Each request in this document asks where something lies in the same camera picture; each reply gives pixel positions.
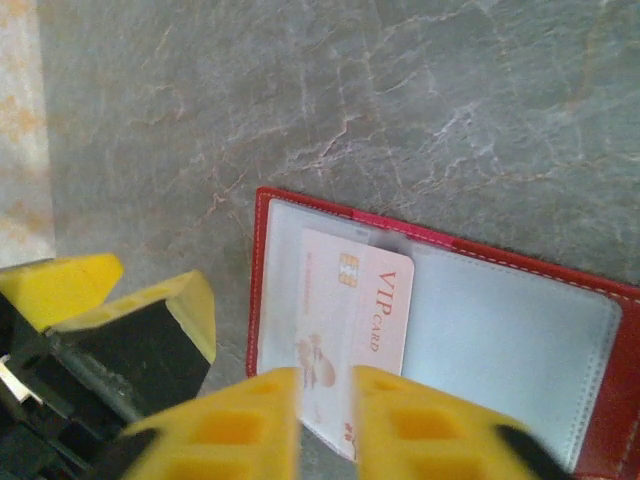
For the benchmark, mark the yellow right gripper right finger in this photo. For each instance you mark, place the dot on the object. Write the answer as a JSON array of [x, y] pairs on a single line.
[[425, 440]]

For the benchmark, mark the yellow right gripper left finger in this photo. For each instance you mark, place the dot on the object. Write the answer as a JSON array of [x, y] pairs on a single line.
[[225, 435]]

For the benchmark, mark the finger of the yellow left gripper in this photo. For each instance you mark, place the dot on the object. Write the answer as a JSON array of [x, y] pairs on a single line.
[[150, 350], [60, 287]]

